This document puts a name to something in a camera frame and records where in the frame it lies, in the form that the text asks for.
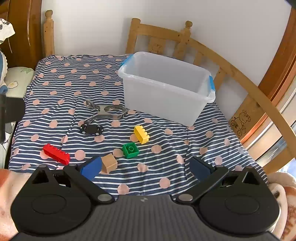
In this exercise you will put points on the brown window frame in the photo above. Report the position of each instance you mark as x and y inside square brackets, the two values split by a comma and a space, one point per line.
[281, 74]

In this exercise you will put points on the wooden cube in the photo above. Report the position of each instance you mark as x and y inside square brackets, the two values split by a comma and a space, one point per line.
[109, 163]

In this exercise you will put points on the clear plastic storage bin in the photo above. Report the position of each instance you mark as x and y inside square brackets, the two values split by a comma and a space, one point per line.
[161, 102]

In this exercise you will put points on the green building brick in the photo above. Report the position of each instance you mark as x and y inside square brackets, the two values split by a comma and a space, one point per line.
[130, 151]

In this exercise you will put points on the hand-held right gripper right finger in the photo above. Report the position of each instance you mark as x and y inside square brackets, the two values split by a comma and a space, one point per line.
[200, 171]

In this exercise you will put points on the light green printed pillow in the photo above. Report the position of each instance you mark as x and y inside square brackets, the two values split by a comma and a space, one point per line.
[18, 78]

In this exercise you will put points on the orange white fleece cloth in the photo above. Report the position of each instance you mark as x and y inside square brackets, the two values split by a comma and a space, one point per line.
[9, 185]

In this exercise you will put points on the light wooden bed frame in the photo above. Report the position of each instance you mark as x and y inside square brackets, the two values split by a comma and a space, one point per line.
[157, 31]

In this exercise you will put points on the black toy car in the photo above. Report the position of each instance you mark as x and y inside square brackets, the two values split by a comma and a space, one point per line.
[91, 129]

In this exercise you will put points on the yellow building brick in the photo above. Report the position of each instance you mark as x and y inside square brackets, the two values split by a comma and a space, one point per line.
[141, 135]

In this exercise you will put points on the red building brick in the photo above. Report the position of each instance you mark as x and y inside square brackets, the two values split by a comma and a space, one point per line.
[55, 154]

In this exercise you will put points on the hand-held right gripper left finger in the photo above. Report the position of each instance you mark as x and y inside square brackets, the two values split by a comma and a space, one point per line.
[91, 168]

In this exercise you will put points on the white printed cloth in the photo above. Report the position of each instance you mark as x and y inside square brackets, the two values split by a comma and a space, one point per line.
[5, 30]

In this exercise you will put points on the striped polka dot bedsheet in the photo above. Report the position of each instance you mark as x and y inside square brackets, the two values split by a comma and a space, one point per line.
[69, 76]

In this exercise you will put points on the blue white plush toy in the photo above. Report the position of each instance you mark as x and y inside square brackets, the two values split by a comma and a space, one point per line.
[2, 69]

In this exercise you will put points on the dark brown wooden headboard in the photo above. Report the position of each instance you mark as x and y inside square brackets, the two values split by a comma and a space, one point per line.
[23, 34]

